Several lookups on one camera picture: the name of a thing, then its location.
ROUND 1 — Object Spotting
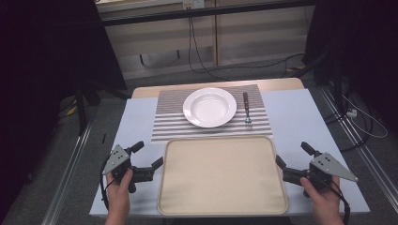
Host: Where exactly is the person's right hand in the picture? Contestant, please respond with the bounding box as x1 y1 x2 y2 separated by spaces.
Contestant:
299 175 343 218

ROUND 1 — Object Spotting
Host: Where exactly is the metal floor rail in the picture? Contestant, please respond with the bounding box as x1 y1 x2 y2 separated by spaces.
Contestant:
40 121 94 225
317 85 398 214

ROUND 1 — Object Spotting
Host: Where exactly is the striped placemat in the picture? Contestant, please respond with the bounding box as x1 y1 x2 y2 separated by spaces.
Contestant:
150 83 274 143

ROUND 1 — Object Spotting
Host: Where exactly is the beige plastic tray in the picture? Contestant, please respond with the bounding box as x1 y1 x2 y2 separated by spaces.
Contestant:
157 135 289 218

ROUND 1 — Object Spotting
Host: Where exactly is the white deep plate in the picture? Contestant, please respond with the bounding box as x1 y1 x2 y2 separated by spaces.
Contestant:
182 86 237 128

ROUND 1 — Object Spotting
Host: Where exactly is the light blue table cover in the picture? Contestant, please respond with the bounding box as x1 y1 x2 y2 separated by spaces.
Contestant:
88 88 371 218

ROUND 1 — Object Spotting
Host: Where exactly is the fork with dark handle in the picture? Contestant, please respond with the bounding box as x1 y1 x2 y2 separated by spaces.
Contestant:
242 91 253 129

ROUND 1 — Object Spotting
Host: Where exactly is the white cable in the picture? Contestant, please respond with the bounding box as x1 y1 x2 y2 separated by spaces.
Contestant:
342 93 390 140

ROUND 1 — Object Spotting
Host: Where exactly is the person's left hand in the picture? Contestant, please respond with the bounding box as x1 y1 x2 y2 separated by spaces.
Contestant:
105 169 134 218

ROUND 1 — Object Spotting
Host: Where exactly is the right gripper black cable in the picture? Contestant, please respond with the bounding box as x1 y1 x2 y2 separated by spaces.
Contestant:
313 171 351 225

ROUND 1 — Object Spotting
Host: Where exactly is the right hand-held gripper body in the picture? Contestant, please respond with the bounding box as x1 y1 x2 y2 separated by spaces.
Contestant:
282 152 360 199

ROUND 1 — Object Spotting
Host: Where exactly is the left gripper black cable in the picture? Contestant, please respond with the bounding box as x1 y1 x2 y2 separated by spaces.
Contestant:
99 162 115 210

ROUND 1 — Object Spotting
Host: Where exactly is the black metal stand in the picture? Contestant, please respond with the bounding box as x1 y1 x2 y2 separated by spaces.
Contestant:
72 77 130 137
293 46 345 117

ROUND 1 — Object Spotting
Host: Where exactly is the black horizontal bar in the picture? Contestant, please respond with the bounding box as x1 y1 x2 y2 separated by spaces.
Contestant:
99 0 317 27

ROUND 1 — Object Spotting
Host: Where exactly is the black hanging cable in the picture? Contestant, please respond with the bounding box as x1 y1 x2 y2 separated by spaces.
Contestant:
187 16 306 76
189 16 229 82

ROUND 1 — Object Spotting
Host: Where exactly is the white wall socket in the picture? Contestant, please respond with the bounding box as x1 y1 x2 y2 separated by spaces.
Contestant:
182 0 206 10

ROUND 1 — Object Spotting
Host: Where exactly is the beige cabinet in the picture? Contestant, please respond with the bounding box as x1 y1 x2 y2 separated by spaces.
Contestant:
95 0 315 81

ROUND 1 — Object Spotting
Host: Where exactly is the dark curtain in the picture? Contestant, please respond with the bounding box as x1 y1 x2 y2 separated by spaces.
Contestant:
301 0 398 132
0 0 129 219

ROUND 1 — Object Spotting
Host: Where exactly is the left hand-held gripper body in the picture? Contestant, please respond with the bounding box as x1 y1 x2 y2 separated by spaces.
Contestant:
101 143 156 194

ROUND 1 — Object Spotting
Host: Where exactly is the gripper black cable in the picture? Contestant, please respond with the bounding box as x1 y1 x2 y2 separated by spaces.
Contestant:
99 162 115 210
313 171 351 225

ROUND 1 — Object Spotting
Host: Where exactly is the black floor cable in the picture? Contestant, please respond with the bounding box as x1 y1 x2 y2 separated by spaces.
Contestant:
323 102 375 153

